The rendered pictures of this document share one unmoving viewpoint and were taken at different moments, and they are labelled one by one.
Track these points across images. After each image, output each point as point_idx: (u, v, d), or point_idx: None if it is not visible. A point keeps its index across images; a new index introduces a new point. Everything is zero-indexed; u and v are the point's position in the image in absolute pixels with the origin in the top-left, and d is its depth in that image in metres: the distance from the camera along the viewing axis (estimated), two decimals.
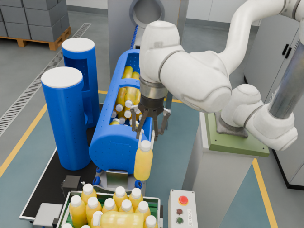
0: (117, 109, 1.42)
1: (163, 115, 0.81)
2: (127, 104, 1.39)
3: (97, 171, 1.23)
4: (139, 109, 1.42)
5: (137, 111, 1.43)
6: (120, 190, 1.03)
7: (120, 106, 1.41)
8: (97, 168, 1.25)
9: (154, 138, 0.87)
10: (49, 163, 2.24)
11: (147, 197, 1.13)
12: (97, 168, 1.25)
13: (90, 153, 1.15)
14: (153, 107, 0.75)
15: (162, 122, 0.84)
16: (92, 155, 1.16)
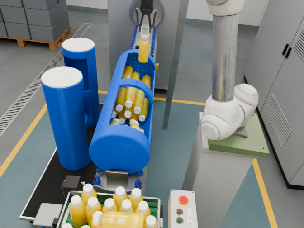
0: (117, 109, 1.42)
1: (154, 13, 1.48)
2: (127, 104, 1.39)
3: (97, 171, 1.23)
4: (139, 109, 1.42)
5: (137, 111, 1.43)
6: (120, 190, 1.03)
7: (120, 106, 1.41)
8: (97, 168, 1.25)
9: (149, 30, 1.55)
10: (49, 163, 2.24)
11: (147, 197, 1.13)
12: (97, 168, 1.25)
13: (90, 153, 1.15)
14: (147, 6, 1.43)
15: (153, 19, 1.51)
16: (92, 155, 1.16)
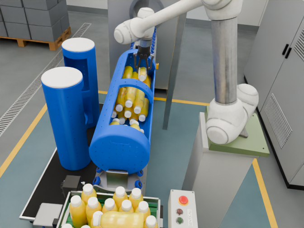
0: (117, 109, 1.42)
1: (150, 57, 1.55)
2: (127, 104, 1.39)
3: (97, 171, 1.23)
4: (139, 109, 1.42)
5: (137, 111, 1.43)
6: (120, 190, 1.03)
7: (120, 106, 1.41)
8: (97, 168, 1.25)
9: (146, 72, 1.61)
10: (49, 163, 2.24)
11: (147, 197, 1.13)
12: (97, 168, 1.25)
13: (90, 153, 1.15)
14: (144, 52, 1.49)
15: (150, 62, 1.57)
16: (92, 155, 1.16)
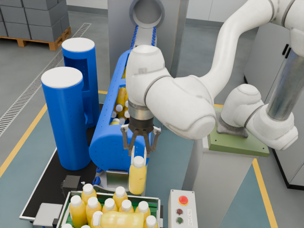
0: (117, 109, 1.42)
1: (154, 133, 0.81)
2: (127, 104, 1.39)
3: (97, 171, 1.23)
4: None
5: None
6: (120, 190, 1.03)
7: (120, 106, 1.41)
8: (97, 168, 1.25)
9: (146, 155, 0.88)
10: (49, 163, 2.24)
11: (147, 197, 1.13)
12: (97, 168, 1.25)
13: (90, 153, 1.15)
14: (142, 128, 0.76)
15: (153, 140, 0.84)
16: (92, 155, 1.16)
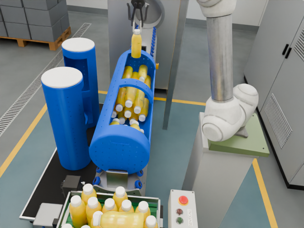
0: (117, 109, 1.42)
1: (145, 7, 1.46)
2: (127, 104, 1.39)
3: (97, 171, 1.23)
4: (139, 109, 1.42)
5: (137, 111, 1.43)
6: (120, 190, 1.03)
7: (120, 106, 1.41)
8: (97, 168, 1.25)
9: (141, 25, 1.53)
10: (49, 163, 2.24)
11: (147, 197, 1.13)
12: (97, 168, 1.25)
13: (90, 153, 1.15)
14: None
15: (144, 13, 1.49)
16: (92, 155, 1.16)
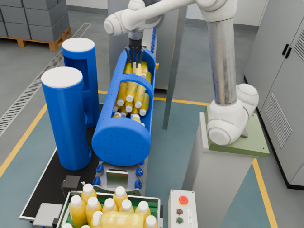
0: (118, 103, 1.46)
1: (141, 51, 1.53)
2: (128, 98, 1.44)
3: (99, 169, 1.23)
4: (140, 104, 1.46)
5: (138, 106, 1.47)
6: (120, 190, 1.03)
7: (121, 101, 1.45)
8: (97, 167, 1.25)
9: (136, 66, 1.59)
10: (49, 163, 2.24)
11: (147, 197, 1.13)
12: (97, 169, 1.25)
13: (93, 145, 1.19)
14: (135, 45, 1.47)
15: (140, 56, 1.55)
16: (95, 147, 1.20)
